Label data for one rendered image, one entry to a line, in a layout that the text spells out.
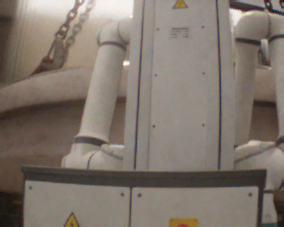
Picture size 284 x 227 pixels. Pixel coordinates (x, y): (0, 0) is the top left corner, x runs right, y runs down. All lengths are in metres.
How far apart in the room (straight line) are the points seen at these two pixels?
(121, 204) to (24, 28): 5.48
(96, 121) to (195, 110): 0.47
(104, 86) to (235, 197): 1.00
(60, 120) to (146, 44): 1.77
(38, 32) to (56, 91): 3.24
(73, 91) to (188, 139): 1.72
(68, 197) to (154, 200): 0.19
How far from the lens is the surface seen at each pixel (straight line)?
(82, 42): 6.13
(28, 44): 6.16
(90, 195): 0.93
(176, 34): 1.45
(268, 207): 1.41
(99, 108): 1.70
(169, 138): 1.35
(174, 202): 0.87
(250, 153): 1.41
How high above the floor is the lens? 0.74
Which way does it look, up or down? 14 degrees up
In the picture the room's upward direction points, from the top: 3 degrees clockwise
